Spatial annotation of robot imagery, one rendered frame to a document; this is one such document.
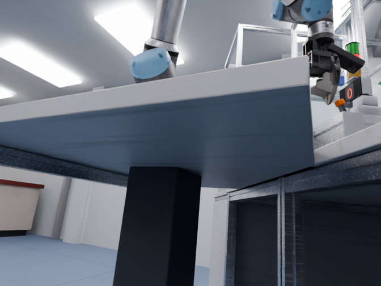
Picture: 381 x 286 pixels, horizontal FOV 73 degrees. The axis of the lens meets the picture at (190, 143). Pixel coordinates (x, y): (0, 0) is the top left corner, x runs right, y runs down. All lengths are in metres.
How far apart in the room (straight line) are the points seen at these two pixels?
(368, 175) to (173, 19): 0.66
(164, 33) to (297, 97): 0.65
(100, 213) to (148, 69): 4.30
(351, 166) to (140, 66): 0.53
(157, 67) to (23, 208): 5.19
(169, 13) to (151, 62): 0.20
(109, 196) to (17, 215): 1.73
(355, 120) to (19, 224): 5.54
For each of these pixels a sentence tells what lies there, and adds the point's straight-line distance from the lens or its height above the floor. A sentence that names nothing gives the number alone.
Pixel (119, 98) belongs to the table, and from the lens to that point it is 0.31.
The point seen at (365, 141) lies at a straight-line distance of 0.44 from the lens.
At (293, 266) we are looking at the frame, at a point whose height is 0.61.
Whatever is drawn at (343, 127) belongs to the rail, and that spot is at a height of 0.92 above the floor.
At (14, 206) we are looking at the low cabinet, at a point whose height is 0.52.
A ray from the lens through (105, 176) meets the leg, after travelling 0.93.
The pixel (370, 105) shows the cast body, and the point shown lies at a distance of 0.89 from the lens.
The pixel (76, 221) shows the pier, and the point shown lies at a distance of 5.03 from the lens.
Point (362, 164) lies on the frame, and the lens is 0.47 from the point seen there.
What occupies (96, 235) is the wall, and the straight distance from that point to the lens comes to 4.93.
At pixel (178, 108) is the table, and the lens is 0.28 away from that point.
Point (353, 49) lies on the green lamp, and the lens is 1.24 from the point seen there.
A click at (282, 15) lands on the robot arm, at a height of 1.33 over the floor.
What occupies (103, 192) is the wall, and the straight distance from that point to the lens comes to 4.89.
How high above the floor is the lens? 0.73
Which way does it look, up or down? 15 degrees up
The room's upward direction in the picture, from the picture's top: 5 degrees clockwise
